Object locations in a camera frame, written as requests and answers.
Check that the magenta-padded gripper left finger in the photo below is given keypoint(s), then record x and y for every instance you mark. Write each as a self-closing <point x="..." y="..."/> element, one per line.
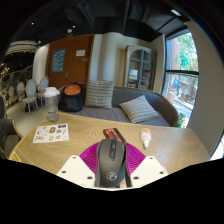
<point x="76" y="170"/>

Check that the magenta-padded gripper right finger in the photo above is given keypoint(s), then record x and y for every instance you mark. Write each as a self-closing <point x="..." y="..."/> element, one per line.
<point x="148" y="170"/>

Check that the black computer mouse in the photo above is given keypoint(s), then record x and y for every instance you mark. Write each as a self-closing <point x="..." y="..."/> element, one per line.
<point x="111" y="163"/>

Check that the small white squeeze bottle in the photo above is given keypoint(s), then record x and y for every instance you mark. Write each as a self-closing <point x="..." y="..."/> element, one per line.
<point x="146" y="136"/>

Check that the white sticker sheet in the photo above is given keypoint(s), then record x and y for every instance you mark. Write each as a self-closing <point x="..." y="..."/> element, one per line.
<point x="51" y="133"/>

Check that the black and orange box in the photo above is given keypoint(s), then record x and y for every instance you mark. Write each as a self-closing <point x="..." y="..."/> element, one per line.
<point x="113" y="133"/>

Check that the flat striped cushion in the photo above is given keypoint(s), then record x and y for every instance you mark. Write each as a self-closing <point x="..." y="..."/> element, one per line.
<point x="138" y="109"/>

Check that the grey curved sofa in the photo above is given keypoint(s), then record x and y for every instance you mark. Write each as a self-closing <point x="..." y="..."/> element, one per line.
<point x="160" y="103"/>

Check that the clear plastic shaker bottle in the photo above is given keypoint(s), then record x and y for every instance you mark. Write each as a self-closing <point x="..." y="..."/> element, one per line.
<point x="52" y="105"/>

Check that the black and orange backpack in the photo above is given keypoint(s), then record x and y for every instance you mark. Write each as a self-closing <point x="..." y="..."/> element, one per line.
<point x="71" y="98"/>

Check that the grey tufted chair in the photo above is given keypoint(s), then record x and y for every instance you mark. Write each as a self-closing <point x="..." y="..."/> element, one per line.
<point x="8" y="136"/>

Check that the large striped cushion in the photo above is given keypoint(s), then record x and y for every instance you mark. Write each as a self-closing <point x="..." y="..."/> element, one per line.
<point x="99" y="94"/>

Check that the group of white chairs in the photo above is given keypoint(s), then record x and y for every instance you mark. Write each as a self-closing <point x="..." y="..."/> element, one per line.
<point x="30" y="93"/>

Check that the brown wooden door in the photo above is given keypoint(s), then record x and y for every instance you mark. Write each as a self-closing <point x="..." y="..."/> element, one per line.
<point x="78" y="70"/>

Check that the arched glass-door cabinet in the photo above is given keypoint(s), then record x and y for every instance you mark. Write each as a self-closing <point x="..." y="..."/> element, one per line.
<point x="140" y="68"/>

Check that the black-framed window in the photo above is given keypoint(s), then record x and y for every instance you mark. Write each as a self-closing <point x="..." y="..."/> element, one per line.
<point x="181" y="73"/>

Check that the blue wall poster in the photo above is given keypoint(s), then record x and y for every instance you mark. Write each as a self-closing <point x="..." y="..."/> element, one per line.
<point x="58" y="60"/>

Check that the small white wall sign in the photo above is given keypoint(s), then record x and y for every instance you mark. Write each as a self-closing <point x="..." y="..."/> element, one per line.
<point x="80" y="53"/>

